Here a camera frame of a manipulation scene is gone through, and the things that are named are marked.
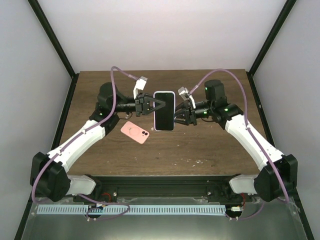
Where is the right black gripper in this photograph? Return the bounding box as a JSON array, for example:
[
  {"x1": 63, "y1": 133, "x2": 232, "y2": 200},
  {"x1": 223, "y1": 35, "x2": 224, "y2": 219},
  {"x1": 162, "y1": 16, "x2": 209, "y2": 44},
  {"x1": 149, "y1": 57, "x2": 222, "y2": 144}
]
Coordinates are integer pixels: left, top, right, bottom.
[{"x1": 167, "y1": 100, "x2": 214, "y2": 126}]

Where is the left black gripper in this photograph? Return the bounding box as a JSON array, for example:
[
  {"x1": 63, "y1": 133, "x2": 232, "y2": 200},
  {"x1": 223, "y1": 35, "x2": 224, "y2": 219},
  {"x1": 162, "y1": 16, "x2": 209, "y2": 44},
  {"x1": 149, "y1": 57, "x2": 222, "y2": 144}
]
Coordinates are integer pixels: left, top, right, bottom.
[{"x1": 114, "y1": 93, "x2": 167, "y2": 118}]

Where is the phone from purple case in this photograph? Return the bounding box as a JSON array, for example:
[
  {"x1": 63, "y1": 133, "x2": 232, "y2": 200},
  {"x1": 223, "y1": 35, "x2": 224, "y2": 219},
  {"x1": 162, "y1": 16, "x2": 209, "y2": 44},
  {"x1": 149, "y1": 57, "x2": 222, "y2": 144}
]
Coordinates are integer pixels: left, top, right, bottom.
[{"x1": 153, "y1": 91, "x2": 176, "y2": 131}]

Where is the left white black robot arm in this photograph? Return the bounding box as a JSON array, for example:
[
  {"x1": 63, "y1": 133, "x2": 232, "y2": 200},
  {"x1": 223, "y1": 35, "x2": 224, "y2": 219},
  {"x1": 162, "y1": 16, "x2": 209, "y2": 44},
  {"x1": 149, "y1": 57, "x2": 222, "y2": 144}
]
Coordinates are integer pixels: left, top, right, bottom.
[{"x1": 30, "y1": 82, "x2": 166, "y2": 202}]

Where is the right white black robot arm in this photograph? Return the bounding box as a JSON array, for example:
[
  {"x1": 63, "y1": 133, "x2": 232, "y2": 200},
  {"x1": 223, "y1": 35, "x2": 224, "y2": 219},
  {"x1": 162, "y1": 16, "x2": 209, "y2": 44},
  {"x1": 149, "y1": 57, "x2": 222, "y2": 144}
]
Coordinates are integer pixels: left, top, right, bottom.
[{"x1": 174, "y1": 79, "x2": 298, "y2": 202}]

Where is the pink phone case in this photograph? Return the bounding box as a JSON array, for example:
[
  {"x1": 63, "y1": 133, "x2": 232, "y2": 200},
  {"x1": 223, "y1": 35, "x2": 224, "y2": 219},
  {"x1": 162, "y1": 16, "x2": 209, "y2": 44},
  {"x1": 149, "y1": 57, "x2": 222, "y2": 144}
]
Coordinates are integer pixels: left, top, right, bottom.
[{"x1": 120, "y1": 121, "x2": 150, "y2": 144}]

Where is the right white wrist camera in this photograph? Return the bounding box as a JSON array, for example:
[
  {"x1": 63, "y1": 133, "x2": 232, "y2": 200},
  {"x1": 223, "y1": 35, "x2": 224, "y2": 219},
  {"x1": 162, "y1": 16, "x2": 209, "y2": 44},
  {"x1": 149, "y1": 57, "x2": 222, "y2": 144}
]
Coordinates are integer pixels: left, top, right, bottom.
[{"x1": 178, "y1": 86, "x2": 196, "y2": 109}]

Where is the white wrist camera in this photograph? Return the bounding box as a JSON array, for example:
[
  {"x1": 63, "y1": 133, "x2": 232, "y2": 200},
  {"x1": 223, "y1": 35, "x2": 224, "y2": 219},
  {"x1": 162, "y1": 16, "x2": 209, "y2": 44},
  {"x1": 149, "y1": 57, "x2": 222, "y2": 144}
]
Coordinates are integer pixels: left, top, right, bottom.
[
  {"x1": 178, "y1": 86, "x2": 196, "y2": 109},
  {"x1": 133, "y1": 76, "x2": 148, "y2": 99}
]

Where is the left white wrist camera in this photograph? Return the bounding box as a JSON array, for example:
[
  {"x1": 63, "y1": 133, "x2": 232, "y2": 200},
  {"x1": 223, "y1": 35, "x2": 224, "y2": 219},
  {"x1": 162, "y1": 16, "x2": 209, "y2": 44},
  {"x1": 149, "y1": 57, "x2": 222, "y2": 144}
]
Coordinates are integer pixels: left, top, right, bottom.
[{"x1": 133, "y1": 76, "x2": 148, "y2": 99}]

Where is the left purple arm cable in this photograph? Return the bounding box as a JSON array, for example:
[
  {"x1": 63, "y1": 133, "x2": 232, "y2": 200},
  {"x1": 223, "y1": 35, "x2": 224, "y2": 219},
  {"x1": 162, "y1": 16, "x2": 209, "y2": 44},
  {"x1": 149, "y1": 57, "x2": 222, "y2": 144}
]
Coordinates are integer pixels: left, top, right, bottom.
[{"x1": 31, "y1": 66, "x2": 141, "y2": 203}]

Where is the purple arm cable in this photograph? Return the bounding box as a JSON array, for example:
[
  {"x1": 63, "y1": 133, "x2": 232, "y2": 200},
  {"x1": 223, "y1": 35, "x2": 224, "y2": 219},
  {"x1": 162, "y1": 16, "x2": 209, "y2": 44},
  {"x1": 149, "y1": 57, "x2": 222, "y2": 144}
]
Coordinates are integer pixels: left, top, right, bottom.
[
  {"x1": 31, "y1": 66, "x2": 141, "y2": 203},
  {"x1": 188, "y1": 69, "x2": 291, "y2": 204}
]

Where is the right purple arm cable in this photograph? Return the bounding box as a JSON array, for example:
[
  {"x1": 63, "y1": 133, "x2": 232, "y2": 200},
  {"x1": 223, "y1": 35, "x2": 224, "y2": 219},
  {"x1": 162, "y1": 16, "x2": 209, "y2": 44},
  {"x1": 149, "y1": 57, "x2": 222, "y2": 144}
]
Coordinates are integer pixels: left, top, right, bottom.
[{"x1": 188, "y1": 69, "x2": 291, "y2": 204}]

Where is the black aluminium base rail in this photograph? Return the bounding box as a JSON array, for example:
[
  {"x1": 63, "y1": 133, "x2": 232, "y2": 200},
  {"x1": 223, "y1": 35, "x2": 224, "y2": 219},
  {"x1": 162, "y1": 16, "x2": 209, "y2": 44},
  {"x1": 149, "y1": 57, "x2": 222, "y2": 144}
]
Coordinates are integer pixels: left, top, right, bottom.
[{"x1": 72, "y1": 175, "x2": 266, "y2": 205}]

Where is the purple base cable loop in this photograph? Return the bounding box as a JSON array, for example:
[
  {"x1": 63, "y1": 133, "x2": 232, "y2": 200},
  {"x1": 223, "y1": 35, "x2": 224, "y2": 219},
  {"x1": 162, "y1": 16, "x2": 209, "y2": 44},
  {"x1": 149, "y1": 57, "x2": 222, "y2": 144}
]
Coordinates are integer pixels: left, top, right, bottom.
[{"x1": 77, "y1": 194, "x2": 131, "y2": 222}]

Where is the right black frame post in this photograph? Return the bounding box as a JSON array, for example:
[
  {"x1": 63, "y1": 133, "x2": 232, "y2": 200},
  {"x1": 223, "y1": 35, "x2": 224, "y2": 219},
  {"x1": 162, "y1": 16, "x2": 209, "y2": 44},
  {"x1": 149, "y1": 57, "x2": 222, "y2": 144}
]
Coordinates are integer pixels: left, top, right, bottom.
[{"x1": 248, "y1": 0, "x2": 297, "y2": 76}]

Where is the black frame post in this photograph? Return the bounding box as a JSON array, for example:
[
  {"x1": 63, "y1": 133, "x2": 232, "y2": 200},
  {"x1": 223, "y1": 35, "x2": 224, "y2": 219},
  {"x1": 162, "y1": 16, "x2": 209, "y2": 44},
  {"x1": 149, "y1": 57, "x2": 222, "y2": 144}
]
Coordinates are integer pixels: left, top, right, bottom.
[
  {"x1": 248, "y1": 0, "x2": 297, "y2": 76},
  {"x1": 26, "y1": 0, "x2": 77, "y2": 79}
]

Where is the left black frame post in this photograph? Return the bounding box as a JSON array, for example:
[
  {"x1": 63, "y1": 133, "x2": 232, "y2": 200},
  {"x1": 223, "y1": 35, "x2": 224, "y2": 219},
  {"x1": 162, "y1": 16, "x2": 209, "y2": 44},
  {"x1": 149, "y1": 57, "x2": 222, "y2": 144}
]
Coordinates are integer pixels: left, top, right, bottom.
[{"x1": 26, "y1": 0, "x2": 77, "y2": 79}]

